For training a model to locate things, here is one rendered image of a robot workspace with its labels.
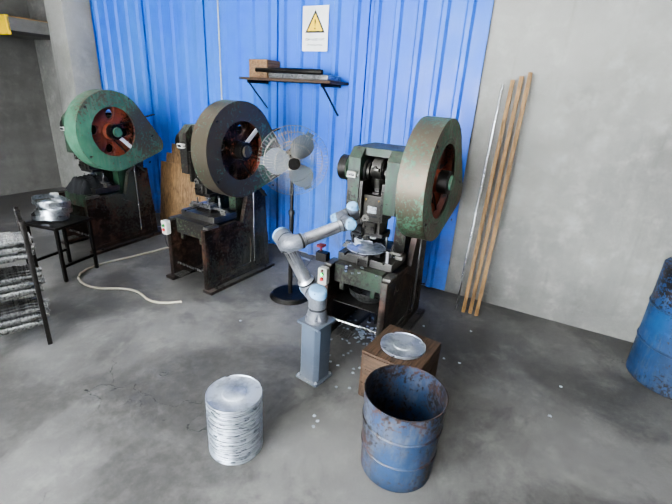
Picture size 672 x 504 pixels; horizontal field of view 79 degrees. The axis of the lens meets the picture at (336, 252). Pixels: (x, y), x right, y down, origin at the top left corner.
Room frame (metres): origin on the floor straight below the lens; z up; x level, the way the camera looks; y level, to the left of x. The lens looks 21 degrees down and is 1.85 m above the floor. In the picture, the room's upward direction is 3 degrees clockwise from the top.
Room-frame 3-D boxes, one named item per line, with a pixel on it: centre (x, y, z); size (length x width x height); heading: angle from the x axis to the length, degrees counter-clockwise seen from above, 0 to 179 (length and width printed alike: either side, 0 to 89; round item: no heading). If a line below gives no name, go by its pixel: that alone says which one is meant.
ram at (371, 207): (2.94, -0.26, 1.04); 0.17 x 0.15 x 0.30; 152
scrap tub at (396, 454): (1.67, -0.39, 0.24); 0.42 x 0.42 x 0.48
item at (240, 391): (1.72, 0.49, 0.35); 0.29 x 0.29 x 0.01
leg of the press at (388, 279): (2.97, -0.59, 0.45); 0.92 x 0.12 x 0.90; 152
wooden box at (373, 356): (2.25, -0.47, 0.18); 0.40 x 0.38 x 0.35; 148
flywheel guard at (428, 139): (2.91, -0.63, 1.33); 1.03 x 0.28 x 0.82; 152
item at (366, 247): (2.87, -0.22, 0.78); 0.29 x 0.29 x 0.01
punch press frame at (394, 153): (3.10, -0.35, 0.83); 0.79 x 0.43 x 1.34; 152
